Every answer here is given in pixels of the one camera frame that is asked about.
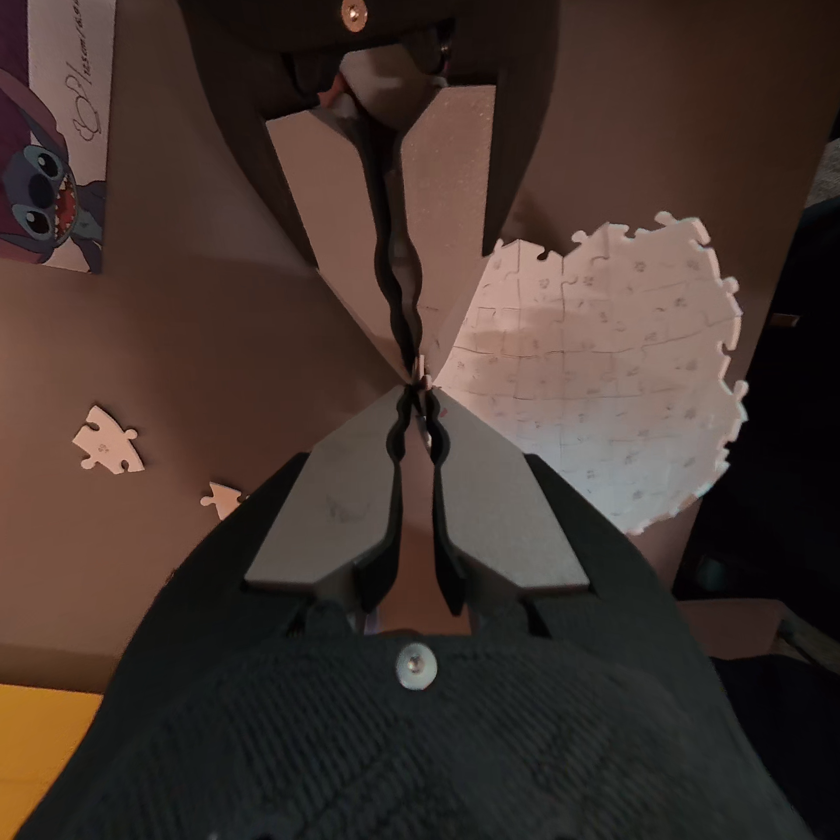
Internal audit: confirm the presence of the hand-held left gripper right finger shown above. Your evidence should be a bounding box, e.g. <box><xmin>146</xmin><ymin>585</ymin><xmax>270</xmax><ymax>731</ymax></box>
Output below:
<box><xmin>423</xmin><ymin>386</ymin><xmax>592</xmax><ymax>636</ymax></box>

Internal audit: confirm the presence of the cartoon puzzle box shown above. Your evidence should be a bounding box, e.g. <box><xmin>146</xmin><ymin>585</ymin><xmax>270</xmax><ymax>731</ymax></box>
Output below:
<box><xmin>0</xmin><ymin>0</ymin><xmax>118</xmax><ymax>275</ymax></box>

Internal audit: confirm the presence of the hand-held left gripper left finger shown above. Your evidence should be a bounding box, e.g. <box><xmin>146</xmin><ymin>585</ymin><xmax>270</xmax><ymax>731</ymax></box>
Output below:
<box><xmin>244</xmin><ymin>384</ymin><xmax>413</xmax><ymax>634</ymax></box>

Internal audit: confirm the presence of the partly built puzzle ball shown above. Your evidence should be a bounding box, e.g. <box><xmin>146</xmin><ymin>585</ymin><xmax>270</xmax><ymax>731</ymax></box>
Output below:
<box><xmin>430</xmin><ymin>210</ymin><xmax>750</xmax><ymax>539</ymax></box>

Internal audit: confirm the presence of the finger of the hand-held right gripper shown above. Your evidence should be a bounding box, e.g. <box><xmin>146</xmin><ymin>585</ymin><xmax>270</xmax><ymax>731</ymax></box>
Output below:
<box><xmin>399</xmin><ymin>84</ymin><xmax>497</xmax><ymax>385</ymax></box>
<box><xmin>266</xmin><ymin>108</ymin><xmax>416</xmax><ymax>382</ymax></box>

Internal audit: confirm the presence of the yellow plastic tray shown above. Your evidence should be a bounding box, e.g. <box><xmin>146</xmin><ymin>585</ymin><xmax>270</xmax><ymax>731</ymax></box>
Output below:
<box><xmin>0</xmin><ymin>682</ymin><xmax>106</xmax><ymax>840</ymax></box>

